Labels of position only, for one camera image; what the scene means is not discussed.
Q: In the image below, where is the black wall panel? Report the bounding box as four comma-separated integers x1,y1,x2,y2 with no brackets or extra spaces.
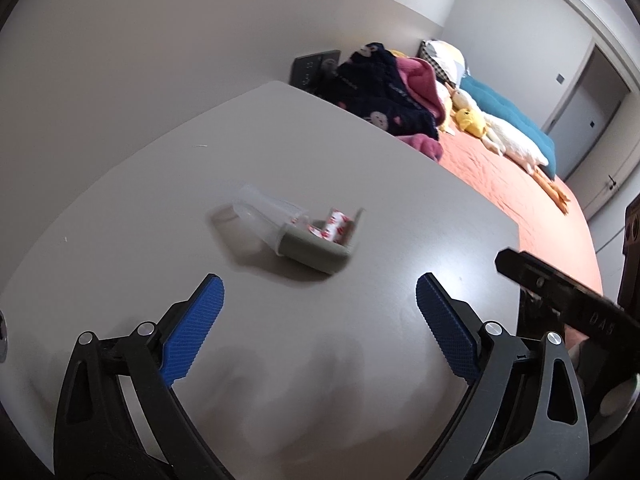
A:
291,50,342,92

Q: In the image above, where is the white round object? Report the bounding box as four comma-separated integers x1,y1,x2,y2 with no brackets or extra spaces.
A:
599,374,640,434

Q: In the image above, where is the teal cushion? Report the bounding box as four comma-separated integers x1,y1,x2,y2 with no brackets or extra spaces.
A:
459,75,557,181

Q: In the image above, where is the navy printed garment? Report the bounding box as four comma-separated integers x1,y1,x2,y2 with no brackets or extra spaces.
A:
312,42,441,141

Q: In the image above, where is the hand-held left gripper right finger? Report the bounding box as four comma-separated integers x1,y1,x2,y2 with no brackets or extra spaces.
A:
405,272,592,480

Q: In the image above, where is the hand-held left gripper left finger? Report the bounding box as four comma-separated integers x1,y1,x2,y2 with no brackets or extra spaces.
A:
52,273,236,480

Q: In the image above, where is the white door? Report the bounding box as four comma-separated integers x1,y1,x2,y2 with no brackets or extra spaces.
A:
542,42,640,221

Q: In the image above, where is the patchwork pillow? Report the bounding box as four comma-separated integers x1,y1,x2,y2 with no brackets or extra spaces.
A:
419,39,469,86

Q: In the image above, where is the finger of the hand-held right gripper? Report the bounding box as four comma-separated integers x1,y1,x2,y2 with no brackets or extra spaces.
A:
494,247,640,349

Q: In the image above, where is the yellow duck plush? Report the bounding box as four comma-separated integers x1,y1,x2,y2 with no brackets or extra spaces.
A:
452,105,489,140

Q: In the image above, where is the white goose plush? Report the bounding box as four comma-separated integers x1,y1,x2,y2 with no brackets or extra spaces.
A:
447,85,571,216

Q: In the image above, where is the pink garment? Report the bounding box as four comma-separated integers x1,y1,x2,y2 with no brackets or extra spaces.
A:
395,56,449,134

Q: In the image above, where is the grey corner guard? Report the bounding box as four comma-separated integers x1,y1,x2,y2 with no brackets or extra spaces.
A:
277,205,366,276

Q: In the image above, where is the clear plastic container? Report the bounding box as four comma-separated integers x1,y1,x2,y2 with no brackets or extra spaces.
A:
232,185,311,256

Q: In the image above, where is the orange bed cover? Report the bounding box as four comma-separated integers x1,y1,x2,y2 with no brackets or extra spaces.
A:
437,127,604,297

